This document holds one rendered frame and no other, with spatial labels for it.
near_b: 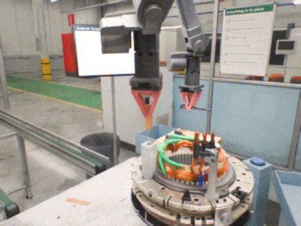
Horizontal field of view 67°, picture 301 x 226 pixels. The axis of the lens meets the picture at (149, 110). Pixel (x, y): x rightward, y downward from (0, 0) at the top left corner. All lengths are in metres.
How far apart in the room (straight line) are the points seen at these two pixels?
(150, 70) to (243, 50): 2.40
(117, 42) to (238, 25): 2.48
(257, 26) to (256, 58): 0.33
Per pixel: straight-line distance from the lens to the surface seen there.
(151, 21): 0.45
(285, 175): 0.81
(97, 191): 1.15
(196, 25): 0.87
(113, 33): 0.49
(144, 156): 0.58
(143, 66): 0.50
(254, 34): 2.84
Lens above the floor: 1.41
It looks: 15 degrees down
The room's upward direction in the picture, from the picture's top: straight up
